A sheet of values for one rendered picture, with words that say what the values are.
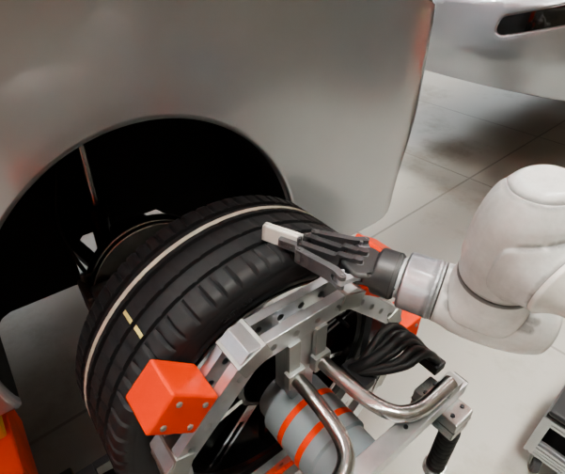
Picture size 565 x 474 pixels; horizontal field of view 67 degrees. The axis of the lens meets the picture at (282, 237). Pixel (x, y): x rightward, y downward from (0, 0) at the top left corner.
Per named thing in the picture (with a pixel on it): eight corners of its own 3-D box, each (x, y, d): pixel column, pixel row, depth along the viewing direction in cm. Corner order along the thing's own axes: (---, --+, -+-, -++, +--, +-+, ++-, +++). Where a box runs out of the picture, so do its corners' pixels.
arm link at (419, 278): (435, 296, 69) (399, 283, 71) (451, 250, 64) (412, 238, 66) (424, 332, 62) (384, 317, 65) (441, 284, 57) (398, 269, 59)
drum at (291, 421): (306, 391, 95) (309, 350, 87) (380, 469, 82) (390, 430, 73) (255, 428, 88) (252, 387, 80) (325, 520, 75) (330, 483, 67)
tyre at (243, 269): (300, 136, 92) (-7, 325, 70) (384, 180, 77) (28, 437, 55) (331, 312, 138) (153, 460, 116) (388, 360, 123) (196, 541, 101)
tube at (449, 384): (375, 323, 85) (383, 283, 79) (460, 390, 73) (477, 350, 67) (307, 368, 77) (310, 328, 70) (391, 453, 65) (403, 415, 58)
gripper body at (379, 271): (387, 312, 64) (330, 291, 67) (401, 281, 71) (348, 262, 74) (399, 273, 60) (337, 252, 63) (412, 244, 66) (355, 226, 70)
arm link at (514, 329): (440, 284, 70) (460, 230, 61) (543, 319, 65) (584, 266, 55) (422, 338, 64) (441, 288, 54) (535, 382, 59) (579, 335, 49)
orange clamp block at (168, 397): (195, 362, 67) (149, 356, 60) (221, 398, 62) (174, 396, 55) (171, 398, 68) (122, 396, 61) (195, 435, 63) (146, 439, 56)
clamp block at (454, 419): (425, 390, 82) (431, 373, 79) (467, 425, 76) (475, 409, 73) (408, 404, 79) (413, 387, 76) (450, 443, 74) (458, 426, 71)
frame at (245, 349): (361, 394, 117) (391, 235, 85) (379, 412, 113) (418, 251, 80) (180, 535, 90) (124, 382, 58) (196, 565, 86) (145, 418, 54)
